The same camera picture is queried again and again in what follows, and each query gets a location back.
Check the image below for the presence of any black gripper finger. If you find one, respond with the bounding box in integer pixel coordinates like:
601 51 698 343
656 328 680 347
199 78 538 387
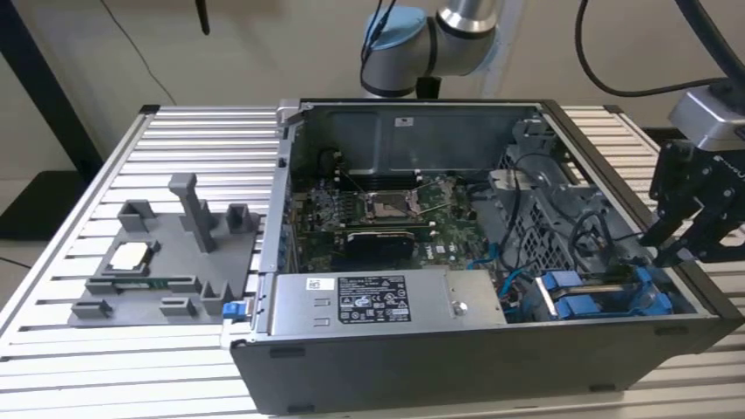
650 209 729 268
638 204 697 248

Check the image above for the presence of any black disk power wire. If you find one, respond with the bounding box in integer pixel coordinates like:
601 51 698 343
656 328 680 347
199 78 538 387
569 209 648 267

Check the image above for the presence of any hard disk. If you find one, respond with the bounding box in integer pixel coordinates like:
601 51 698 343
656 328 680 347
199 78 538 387
538 266 676 322

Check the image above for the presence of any silver perforated disk bay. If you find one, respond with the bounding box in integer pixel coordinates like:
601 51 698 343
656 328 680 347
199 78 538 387
482 117 658 280

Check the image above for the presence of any black RAM slot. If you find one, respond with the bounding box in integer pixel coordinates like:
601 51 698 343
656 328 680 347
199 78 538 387
336 224 437 231
336 220 436 227

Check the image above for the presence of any green motherboard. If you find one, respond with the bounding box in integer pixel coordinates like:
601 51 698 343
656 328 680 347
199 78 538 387
289 174 496 274

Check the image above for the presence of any silver power supply unit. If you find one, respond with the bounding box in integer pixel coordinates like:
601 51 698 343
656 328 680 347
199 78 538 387
272 268 508 337

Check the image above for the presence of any CPU socket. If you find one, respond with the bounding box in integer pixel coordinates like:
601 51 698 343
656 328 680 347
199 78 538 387
364 189 419 222

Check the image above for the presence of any black graphics card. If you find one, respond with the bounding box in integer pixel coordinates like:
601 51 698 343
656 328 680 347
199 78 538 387
335 230 419 270

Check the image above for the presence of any thin metal locking lever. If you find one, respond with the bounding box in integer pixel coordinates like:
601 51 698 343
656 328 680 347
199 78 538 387
340 169 369 196

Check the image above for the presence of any black open PC case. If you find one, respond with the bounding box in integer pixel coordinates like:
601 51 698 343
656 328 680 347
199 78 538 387
219 98 745 416

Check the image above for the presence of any grey parts rack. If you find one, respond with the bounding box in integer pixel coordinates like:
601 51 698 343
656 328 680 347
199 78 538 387
68 173 267 327

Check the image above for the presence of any green RAM stick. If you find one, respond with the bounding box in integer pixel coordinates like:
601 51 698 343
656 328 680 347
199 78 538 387
113 281 173 292

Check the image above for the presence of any silver CPU chip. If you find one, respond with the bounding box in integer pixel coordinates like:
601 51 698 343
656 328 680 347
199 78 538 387
107 242 153 271

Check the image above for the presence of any black floor plate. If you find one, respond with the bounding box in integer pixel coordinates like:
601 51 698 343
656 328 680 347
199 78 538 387
0 170 80 240

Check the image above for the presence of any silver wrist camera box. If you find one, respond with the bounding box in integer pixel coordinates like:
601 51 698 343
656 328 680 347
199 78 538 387
666 89 745 149

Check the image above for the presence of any thin black case wire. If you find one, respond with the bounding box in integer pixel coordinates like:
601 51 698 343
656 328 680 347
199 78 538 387
497 152 560 267

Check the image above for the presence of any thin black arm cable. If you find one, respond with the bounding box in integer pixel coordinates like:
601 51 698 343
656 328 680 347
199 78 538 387
574 0 729 95

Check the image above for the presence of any blue flat data wire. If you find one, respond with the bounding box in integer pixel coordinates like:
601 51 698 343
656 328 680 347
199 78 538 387
468 242 534 306

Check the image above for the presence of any metal socket cover frame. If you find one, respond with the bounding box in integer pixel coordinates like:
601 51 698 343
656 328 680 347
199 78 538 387
412 181 458 209

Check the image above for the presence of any black cable on arm joint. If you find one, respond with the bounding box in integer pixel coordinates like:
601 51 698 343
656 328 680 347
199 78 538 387
360 0 400 58

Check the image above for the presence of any thin black wall wire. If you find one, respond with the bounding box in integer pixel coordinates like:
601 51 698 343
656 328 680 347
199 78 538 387
97 0 180 106

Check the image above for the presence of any black upright post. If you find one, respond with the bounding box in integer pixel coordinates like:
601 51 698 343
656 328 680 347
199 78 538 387
0 0 104 175

